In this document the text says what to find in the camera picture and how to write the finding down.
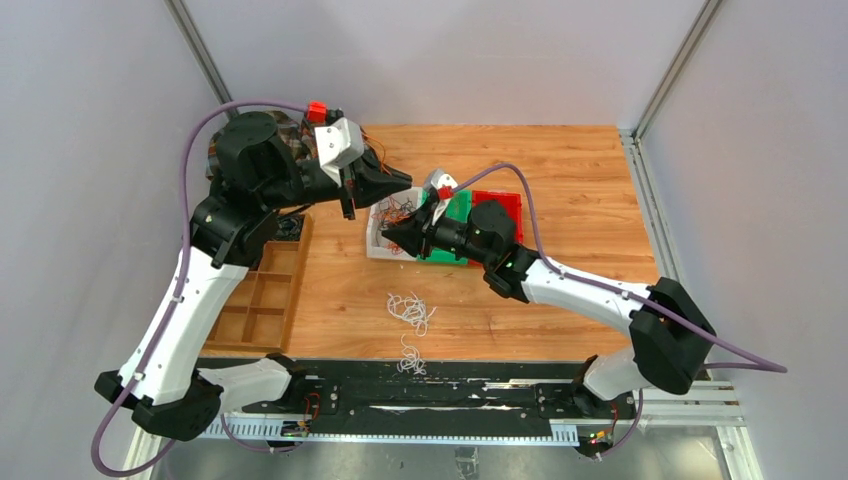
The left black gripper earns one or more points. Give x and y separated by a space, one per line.
370 185

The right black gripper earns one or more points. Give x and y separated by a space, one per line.
414 236

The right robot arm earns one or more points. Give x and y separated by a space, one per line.
664 326

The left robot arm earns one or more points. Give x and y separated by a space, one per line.
258 175

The white plastic bin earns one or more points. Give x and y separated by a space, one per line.
389 210

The green plastic bin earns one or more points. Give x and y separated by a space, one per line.
458 209

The plaid cloth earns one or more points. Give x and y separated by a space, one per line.
293 133

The red plastic bin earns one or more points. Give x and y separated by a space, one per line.
503 199

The wooden compartment tray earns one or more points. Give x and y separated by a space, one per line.
258 317

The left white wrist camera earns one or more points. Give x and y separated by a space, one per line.
339 144

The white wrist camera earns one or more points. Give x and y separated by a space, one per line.
439 188
339 144

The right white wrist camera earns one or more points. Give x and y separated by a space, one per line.
439 188

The left aluminium frame post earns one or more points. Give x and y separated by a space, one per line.
193 38

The aluminium frame post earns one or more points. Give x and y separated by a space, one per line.
193 38
688 46

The right aluminium frame post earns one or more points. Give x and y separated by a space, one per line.
688 46

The aluminium front rail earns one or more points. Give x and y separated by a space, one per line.
707 404

